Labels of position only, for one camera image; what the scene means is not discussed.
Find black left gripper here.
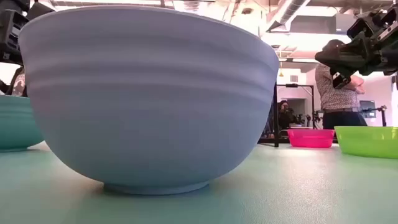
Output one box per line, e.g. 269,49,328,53
0,0,55,65

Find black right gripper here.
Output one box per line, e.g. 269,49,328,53
314,2,398,90

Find small pink plastic bowl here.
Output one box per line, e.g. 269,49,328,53
286,128,336,149

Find small green plastic bowl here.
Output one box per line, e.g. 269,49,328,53
334,125,398,160

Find large teal bowl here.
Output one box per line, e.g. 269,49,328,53
0,95,45,153

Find large lavender blue bowl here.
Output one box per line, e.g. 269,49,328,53
17,4,280,196

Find standing person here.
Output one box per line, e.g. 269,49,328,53
314,39,368,130

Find dark computer monitor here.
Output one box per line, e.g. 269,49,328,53
359,100,376,119

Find black background robot stand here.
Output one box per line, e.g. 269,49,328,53
360,105,388,127

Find seated person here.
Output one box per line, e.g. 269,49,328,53
277,99,301,130

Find black background rig frame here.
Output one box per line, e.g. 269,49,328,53
276,83,315,129

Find silver ceiling duct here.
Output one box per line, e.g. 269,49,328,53
267,0,312,32

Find wooden shelf with black frame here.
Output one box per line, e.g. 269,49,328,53
257,81,280,147

